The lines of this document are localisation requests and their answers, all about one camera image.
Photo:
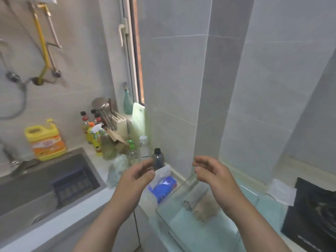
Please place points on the person's right hand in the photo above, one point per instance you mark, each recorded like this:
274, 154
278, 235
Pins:
220, 183

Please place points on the brown cardboard box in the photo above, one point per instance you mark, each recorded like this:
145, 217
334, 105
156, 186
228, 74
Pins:
115, 137

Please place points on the black gas stove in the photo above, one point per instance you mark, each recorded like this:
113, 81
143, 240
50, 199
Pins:
296, 228

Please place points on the beige knife block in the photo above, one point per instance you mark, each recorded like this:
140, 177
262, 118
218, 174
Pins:
120, 123

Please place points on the grey corrugated pipe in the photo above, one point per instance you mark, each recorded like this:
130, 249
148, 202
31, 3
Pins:
3, 53
51, 26

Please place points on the black burner grate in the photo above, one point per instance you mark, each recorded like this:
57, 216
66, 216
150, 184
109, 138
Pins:
324, 212

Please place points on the person's right forearm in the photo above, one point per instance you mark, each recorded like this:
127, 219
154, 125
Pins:
257, 230

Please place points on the chrome kitchen faucet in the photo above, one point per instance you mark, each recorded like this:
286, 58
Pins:
15, 162

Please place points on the yellow detergent bottle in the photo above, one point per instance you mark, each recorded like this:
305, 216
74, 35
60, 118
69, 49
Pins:
46, 141

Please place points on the grey kitchen sink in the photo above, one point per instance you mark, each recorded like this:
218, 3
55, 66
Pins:
26, 191

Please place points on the clear bottle white cap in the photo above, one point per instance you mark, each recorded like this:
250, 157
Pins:
143, 149

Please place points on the beige fluffy towel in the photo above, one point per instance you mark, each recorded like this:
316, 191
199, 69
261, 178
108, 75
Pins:
207, 208

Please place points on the green glass bottle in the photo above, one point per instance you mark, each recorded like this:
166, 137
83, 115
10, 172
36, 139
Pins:
128, 102

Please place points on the dark blue sink rack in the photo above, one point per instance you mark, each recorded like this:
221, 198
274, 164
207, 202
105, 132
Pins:
73, 183

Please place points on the yellow squeeze bottle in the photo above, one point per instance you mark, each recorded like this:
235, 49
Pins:
97, 148

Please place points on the pale green cutting board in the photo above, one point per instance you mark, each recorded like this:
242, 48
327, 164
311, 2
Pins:
139, 120

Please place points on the window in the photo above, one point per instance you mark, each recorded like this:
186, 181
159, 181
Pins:
134, 49

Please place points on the chrome water valve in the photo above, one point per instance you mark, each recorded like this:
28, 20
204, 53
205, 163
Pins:
56, 73
13, 77

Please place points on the white base cabinet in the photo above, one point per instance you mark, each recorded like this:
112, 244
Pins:
149, 233

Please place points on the dark bottle black cap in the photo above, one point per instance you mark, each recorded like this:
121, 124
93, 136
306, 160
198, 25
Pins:
158, 160

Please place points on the blue white plastic packet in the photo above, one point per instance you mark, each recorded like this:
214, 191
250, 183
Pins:
162, 187

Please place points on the crumpled white plastic bag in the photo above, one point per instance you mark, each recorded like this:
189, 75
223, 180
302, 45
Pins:
116, 169

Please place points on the stainless steel pot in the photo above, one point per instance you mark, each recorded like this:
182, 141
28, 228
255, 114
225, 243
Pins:
101, 103

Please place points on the person's left forearm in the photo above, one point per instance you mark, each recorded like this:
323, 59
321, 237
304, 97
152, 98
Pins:
102, 230

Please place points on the green cap bottle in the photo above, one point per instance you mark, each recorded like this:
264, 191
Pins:
130, 142
132, 156

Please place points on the white folded cloth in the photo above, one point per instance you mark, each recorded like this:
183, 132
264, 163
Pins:
282, 191

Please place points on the person's left hand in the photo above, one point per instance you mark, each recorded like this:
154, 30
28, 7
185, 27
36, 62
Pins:
131, 188

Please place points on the clear plastic storage bin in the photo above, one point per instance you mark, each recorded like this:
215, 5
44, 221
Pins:
189, 233

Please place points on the grey fluffy towel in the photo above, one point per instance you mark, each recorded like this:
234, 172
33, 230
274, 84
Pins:
195, 195

